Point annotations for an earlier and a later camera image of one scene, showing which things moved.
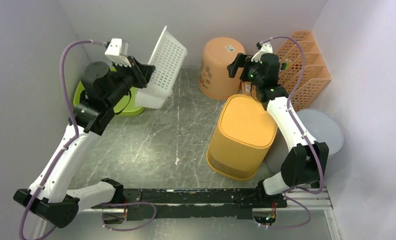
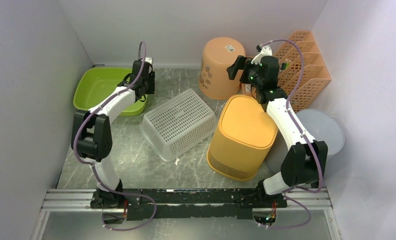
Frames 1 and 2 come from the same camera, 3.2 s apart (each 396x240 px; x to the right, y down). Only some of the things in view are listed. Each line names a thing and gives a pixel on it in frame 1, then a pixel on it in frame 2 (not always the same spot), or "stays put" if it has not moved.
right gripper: (239, 62) stays put
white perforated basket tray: (168, 58) → (178, 124)
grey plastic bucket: (324, 127) stays put
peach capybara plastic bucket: (214, 79) stays put
